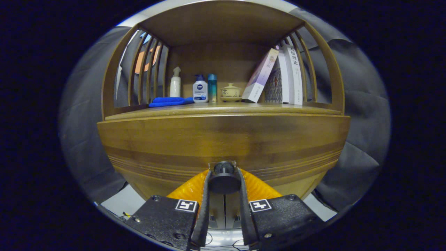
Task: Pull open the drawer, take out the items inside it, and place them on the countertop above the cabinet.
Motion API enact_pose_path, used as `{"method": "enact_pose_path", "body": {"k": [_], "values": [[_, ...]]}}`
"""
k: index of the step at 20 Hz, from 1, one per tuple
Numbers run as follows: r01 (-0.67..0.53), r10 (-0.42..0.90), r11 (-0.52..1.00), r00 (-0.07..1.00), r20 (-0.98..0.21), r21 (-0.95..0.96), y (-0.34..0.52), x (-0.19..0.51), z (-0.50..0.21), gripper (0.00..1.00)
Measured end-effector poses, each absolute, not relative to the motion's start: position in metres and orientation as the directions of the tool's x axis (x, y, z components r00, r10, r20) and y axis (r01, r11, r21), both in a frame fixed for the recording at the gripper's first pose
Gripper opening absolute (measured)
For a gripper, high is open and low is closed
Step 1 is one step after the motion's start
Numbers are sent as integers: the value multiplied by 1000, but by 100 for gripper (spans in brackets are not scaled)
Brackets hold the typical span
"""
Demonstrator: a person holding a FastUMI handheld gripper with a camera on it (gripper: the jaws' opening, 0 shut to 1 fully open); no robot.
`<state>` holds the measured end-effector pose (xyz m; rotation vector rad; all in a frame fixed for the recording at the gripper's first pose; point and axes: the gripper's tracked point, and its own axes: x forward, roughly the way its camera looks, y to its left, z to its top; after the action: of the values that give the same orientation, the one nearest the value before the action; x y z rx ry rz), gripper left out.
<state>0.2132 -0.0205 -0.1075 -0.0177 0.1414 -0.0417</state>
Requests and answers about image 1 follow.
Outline purple and white book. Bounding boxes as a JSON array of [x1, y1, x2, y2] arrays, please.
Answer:
[[241, 48, 279, 103]]

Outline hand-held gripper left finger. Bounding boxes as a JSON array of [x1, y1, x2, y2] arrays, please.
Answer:
[[125, 169, 213, 251]]

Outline blue folded cloth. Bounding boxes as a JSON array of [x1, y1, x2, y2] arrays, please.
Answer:
[[149, 97, 194, 108]]

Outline dark patterned book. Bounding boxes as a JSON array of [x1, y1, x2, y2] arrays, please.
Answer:
[[264, 63, 283, 103]]

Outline wooden drawer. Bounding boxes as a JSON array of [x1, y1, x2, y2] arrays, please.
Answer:
[[97, 115, 351, 201]]

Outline beige lidded tea cup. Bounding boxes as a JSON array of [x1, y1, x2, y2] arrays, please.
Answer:
[[220, 83, 242, 102]]

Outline white book black spine letters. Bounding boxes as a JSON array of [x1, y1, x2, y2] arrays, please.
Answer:
[[282, 44, 303, 106]]

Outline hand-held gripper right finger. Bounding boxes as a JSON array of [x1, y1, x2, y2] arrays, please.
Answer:
[[237, 168, 326, 251]]

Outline wooden countertop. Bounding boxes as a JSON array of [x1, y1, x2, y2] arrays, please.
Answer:
[[105, 102, 344, 121]]

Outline black round drawer knob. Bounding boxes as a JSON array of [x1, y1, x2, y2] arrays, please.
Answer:
[[208, 161, 241, 195]]

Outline white spray bottle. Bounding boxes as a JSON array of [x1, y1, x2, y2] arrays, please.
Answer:
[[170, 66, 182, 98]]

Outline white lotion bottle blue cap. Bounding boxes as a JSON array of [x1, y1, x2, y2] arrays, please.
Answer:
[[193, 74, 209, 103]]

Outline slim teal bottle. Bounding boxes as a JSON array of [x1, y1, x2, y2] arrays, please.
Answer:
[[208, 73, 217, 103]]

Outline plain white book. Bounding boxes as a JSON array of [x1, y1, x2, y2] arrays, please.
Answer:
[[277, 49, 291, 104]]

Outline wooden cabinet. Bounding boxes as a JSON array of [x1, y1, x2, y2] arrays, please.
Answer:
[[97, 0, 351, 229]]

